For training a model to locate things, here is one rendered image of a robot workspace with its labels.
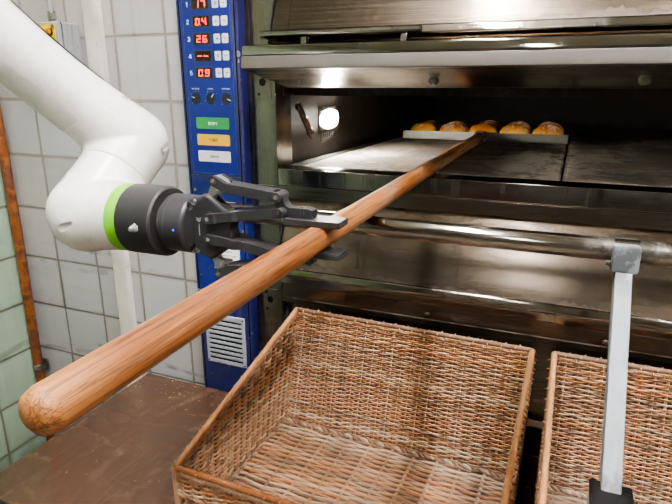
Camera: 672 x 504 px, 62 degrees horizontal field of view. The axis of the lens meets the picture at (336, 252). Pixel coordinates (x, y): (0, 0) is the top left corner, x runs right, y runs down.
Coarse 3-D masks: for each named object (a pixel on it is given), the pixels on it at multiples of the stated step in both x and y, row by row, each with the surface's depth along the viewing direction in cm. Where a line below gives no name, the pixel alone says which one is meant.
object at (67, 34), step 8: (40, 24) 136; (48, 24) 134; (56, 24) 134; (64, 24) 136; (72, 24) 138; (56, 32) 134; (64, 32) 136; (72, 32) 138; (56, 40) 135; (64, 40) 136; (72, 40) 138; (72, 48) 139; (80, 48) 141; (80, 56) 141
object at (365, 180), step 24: (288, 168) 128; (312, 168) 128; (336, 168) 128; (408, 192) 118; (432, 192) 116; (456, 192) 114; (480, 192) 113; (504, 192) 111; (528, 192) 109; (552, 192) 107; (576, 192) 106; (600, 192) 104; (624, 192) 102; (648, 192) 101
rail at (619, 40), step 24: (264, 48) 107; (288, 48) 105; (312, 48) 103; (336, 48) 102; (360, 48) 100; (384, 48) 98; (408, 48) 97; (432, 48) 95; (456, 48) 94; (480, 48) 92; (504, 48) 91; (528, 48) 89; (552, 48) 88; (576, 48) 87
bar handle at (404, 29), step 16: (272, 32) 110; (288, 32) 109; (304, 32) 108; (320, 32) 106; (336, 32) 105; (352, 32) 104; (368, 32) 103; (384, 32) 102; (400, 32) 101; (416, 32) 100
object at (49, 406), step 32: (448, 160) 130; (384, 192) 86; (352, 224) 72; (288, 256) 55; (224, 288) 46; (256, 288) 49; (160, 320) 39; (192, 320) 41; (96, 352) 34; (128, 352) 35; (160, 352) 38; (64, 384) 31; (96, 384) 33; (32, 416) 30; (64, 416) 31
